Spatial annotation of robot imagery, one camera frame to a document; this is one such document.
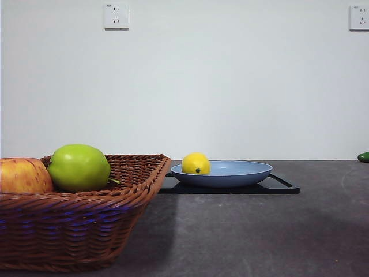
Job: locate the white wall socket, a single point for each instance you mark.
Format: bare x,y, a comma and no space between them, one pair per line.
116,15
360,18

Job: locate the green apple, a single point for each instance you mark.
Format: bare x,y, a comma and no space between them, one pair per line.
78,167

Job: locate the brown wicker basket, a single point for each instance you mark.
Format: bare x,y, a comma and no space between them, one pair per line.
72,228

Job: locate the yellow lemon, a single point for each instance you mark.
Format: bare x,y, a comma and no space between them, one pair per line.
194,161

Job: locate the red yellow apple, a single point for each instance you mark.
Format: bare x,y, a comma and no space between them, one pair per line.
20,176

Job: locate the black flat tray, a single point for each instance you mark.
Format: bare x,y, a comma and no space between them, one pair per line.
276,189

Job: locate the green cucumber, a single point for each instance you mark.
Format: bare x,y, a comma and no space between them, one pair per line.
364,156

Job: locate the blue plate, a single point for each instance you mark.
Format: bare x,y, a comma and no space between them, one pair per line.
230,176

